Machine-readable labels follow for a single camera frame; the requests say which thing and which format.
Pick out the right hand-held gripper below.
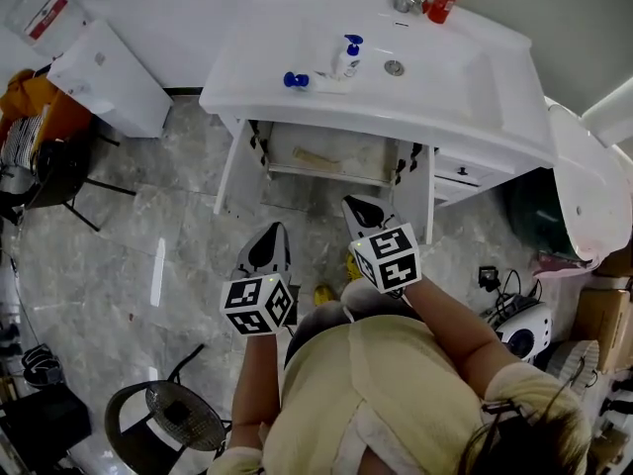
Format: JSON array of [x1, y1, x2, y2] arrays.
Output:
[[340, 194, 423, 296]]

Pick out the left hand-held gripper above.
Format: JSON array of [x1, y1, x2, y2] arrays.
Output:
[[220, 221, 302, 337]]

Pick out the wooden block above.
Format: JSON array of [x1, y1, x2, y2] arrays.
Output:
[[291, 145, 343, 173]]

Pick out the clear plastic bag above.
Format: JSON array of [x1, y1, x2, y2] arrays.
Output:
[[309, 70, 353, 95]]

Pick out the white pump soap bottle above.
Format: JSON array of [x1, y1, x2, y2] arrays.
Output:
[[335, 34, 365, 78]]

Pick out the person's left forearm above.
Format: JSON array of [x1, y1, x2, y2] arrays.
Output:
[[230, 333, 283, 429]]

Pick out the person's right forearm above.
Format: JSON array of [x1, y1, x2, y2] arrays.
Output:
[[405, 277, 520, 400]]

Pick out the person's right yellow shoe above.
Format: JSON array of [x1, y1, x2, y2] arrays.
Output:
[[344, 250, 365, 282]]

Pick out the white cabinet door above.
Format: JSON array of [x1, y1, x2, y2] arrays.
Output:
[[213, 116, 271, 217], [390, 141, 436, 245]]

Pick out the white cabinet drawer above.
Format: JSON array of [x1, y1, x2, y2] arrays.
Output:
[[433, 175, 479, 207], [433, 148, 496, 187]]

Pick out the person's legs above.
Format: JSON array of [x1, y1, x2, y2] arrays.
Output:
[[284, 277, 426, 365]]

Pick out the black power adapter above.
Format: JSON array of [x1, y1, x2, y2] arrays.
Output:
[[478, 264, 501, 292]]

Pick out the dark wicker chair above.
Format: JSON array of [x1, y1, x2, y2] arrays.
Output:
[[104, 343, 232, 475]]

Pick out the person's cream sweater torso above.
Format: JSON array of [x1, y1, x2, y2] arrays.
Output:
[[207, 314, 592, 475]]

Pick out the white round device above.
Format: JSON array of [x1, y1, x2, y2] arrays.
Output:
[[487, 300, 553, 363]]

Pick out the pink towel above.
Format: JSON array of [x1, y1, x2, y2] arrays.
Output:
[[533, 249, 602, 279]]

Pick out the black folding chair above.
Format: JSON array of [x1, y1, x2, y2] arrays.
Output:
[[24, 136, 137, 233]]

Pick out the white bathtub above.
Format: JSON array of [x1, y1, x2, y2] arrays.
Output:
[[503, 97, 633, 266]]

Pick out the black hair clip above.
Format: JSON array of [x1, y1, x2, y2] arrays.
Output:
[[482, 399, 525, 421]]

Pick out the small white cabinet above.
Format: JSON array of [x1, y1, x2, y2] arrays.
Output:
[[46, 19, 174, 140]]

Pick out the orange jacket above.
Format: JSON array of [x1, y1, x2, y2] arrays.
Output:
[[0, 69, 95, 143]]

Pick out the brown cardboard box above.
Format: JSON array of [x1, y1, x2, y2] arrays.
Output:
[[571, 287, 633, 373]]

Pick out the striped black white cloth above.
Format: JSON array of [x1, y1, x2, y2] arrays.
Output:
[[0, 115, 45, 166]]

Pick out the clear container red label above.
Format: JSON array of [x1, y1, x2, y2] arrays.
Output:
[[4, 0, 93, 58]]

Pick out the black cable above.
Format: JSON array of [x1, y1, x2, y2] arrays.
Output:
[[494, 268, 543, 316]]

